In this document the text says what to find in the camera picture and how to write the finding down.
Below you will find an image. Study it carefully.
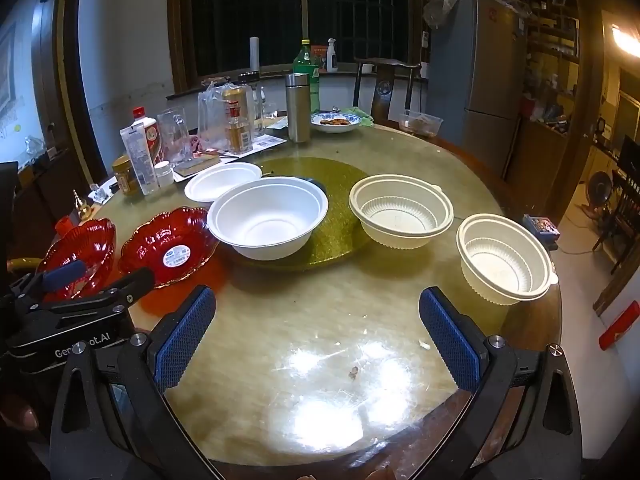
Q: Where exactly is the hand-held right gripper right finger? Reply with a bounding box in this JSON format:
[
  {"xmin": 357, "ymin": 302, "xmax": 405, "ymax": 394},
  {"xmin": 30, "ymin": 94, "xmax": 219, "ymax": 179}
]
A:
[{"xmin": 419, "ymin": 286, "xmax": 583, "ymax": 480}]

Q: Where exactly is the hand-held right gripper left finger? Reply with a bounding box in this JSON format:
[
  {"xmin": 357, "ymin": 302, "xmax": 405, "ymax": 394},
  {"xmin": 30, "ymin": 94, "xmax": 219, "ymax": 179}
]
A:
[{"xmin": 49, "ymin": 284, "xmax": 217, "ymax": 480}]

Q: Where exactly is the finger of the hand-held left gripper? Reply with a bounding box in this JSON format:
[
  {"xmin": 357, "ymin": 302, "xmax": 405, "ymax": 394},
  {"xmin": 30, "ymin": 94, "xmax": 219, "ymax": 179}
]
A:
[
  {"xmin": 45, "ymin": 266, "xmax": 156, "ymax": 317},
  {"xmin": 7, "ymin": 259, "xmax": 87, "ymax": 307}
]

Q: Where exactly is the red glass plate with label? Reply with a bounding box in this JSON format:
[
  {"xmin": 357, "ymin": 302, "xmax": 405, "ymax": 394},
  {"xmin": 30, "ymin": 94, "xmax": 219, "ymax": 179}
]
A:
[{"xmin": 117, "ymin": 206, "xmax": 221, "ymax": 290}]

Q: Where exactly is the cream ribbed plastic bowl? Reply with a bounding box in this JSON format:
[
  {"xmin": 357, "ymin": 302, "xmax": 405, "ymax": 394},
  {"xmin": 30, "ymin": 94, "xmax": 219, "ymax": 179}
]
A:
[
  {"xmin": 456, "ymin": 213, "xmax": 559, "ymax": 306},
  {"xmin": 348, "ymin": 174, "xmax": 455, "ymax": 249}
]

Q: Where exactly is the large white foam bowl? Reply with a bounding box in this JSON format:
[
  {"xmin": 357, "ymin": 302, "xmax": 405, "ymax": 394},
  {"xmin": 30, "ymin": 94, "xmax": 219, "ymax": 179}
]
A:
[{"xmin": 206, "ymin": 176, "xmax": 329, "ymax": 261}]

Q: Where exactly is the white foam plate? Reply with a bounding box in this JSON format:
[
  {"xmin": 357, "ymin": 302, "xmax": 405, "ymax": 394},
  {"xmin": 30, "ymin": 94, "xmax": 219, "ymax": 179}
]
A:
[{"xmin": 184, "ymin": 162, "xmax": 263, "ymax": 204}]

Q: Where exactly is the person's left hand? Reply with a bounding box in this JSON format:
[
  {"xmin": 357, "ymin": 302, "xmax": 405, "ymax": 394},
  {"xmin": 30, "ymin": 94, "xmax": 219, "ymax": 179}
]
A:
[{"xmin": 0, "ymin": 392, "xmax": 41, "ymax": 433}]

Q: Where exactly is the gold bell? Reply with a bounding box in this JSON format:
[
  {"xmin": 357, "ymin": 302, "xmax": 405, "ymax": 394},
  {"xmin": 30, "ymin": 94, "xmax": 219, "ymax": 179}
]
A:
[{"xmin": 72, "ymin": 190, "xmax": 93, "ymax": 223}]

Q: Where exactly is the dark wooden sideboard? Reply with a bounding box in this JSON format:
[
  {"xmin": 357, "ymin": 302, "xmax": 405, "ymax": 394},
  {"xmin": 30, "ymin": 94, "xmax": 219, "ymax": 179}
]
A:
[{"xmin": 15, "ymin": 145, "xmax": 106, "ymax": 261}]

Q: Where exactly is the gold lidded jar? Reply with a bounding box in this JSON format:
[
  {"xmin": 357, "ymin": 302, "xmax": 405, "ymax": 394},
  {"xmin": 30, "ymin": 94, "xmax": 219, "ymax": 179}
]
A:
[{"xmin": 111, "ymin": 155, "xmax": 141, "ymax": 197}]

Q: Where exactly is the clear labelled flat bottle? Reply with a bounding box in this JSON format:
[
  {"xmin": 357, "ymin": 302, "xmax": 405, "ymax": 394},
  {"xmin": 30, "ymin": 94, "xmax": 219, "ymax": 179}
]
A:
[{"xmin": 119, "ymin": 125, "xmax": 157, "ymax": 196}]

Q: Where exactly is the gold glitter turntable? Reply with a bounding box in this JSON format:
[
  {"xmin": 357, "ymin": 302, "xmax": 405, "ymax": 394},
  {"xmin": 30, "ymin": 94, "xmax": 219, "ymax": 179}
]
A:
[{"xmin": 230, "ymin": 157, "xmax": 373, "ymax": 272}]

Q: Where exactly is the blue printed box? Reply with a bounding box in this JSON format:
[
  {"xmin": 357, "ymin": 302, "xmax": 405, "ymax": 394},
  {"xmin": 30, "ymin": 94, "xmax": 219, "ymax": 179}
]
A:
[{"xmin": 522, "ymin": 214, "xmax": 561, "ymax": 251}]

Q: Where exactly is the flat book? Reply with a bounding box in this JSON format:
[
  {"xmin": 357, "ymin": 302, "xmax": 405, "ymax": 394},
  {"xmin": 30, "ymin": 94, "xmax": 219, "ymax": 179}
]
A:
[{"xmin": 172, "ymin": 152, "xmax": 221, "ymax": 177}]

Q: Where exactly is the white bottle with red cap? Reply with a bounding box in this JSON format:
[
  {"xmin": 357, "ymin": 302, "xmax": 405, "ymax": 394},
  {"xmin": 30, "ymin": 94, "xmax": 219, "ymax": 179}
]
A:
[{"xmin": 131, "ymin": 106, "xmax": 161, "ymax": 166}]

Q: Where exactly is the red plastic object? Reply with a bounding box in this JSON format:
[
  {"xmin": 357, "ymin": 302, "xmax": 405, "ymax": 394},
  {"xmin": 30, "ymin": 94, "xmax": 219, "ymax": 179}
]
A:
[{"xmin": 598, "ymin": 300, "xmax": 640, "ymax": 352}]

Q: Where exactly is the clear plastic bag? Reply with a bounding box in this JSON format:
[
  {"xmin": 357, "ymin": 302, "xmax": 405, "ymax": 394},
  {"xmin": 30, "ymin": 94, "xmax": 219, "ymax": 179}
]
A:
[{"xmin": 196, "ymin": 80, "xmax": 266, "ymax": 153}]

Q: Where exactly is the round metal turntable disc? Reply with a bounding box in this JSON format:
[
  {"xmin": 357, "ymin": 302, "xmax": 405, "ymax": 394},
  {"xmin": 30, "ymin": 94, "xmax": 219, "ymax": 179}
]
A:
[{"xmin": 295, "ymin": 176, "xmax": 328, "ymax": 196}]

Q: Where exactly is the gold liquor can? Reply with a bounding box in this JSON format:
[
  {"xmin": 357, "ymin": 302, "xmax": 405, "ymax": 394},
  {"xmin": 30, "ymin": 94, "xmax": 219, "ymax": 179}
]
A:
[{"xmin": 221, "ymin": 85, "xmax": 254, "ymax": 156}]

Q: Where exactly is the printed paper leaflet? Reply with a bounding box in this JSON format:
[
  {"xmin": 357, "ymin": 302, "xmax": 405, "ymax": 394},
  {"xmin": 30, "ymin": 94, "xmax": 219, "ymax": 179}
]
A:
[{"xmin": 252, "ymin": 127, "xmax": 291, "ymax": 153}]

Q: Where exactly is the floor fan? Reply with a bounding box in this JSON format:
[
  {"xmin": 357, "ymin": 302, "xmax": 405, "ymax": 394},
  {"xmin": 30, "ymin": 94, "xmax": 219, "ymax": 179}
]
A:
[{"xmin": 582, "ymin": 170, "xmax": 613, "ymax": 211}]

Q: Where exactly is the clear plastic food container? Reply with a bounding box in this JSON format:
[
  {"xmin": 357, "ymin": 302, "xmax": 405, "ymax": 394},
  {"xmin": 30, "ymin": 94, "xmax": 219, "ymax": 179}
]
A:
[{"xmin": 398, "ymin": 110, "xmax": 444, "ymax": 137}]

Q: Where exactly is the dark slatted wooden chair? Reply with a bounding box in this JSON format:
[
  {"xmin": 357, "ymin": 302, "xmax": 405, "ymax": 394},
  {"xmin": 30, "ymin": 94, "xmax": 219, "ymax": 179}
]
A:
[{"xmin": 592, "ymin": 135, "xmax": 640, "ymax": 273}]

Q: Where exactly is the green cloth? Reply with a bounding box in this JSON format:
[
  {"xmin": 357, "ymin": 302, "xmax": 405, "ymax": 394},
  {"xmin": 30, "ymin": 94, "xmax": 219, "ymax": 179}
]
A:
[{"xmin": 345, "ymin": 106, "xmax": 375, "ymax": 128}]

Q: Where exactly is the blue patterned plate with food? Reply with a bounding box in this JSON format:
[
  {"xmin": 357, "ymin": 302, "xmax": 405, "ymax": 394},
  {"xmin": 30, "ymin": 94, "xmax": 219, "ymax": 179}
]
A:
[{"xmin": 310, "ymin": 112, "xmax": 362, "ymax": 134}]

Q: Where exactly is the grey refrigerator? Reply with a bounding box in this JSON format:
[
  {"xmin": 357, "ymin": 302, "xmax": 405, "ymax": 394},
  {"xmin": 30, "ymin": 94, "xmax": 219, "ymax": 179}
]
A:
[{"xmin": 427, "ymin": 0, "xmax": 528, "ymax": 176}]

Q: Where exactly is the steel thermos flask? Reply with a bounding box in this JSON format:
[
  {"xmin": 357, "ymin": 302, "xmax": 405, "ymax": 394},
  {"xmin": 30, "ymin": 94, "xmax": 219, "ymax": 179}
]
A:
[{"xmin": 285, "ymin": 73, "xmax": 313, "ymax": 143}]

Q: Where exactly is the carved wooden chair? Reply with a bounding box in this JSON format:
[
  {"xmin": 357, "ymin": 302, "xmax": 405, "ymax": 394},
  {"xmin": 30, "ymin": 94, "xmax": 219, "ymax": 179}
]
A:
[{"xmin": 352, "ymin": 56, "xmax": 423, "ymax": 123}]

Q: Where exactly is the green plastic bottle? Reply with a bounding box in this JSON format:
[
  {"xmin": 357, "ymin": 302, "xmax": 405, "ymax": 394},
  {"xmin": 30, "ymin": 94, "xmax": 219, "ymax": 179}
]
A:
[{"xmin": 292, "ymin": 39, "xmax": 322, "ymax": 115}]

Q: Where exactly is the cluttered wooden shelf cabinet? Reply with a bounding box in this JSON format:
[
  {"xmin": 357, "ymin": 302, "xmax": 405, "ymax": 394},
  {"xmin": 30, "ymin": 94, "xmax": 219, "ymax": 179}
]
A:
[{"xmin": 520, "ymin": 0, "xmax": 583, "ymax": 136}]

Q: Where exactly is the dark wooden framed window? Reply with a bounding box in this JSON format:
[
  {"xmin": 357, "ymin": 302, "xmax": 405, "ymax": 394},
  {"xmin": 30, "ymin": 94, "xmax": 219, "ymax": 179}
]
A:
[{"xmin": 167, "ymin": 0, "xmax": 431, "ymax": 96}]

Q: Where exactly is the large wall mirror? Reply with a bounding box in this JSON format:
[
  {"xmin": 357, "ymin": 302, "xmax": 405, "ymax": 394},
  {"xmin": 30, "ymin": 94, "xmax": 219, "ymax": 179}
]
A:
[{"xmin": 0, "ymin": 0, "xmax": 66, "ymax": 161}]

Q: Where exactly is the wall lamp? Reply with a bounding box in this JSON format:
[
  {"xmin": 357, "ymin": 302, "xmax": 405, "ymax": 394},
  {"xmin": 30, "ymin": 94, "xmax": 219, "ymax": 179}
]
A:
[{"xmin": 611, "ymin": 22, "xmax": 640, "ymax": 58}]

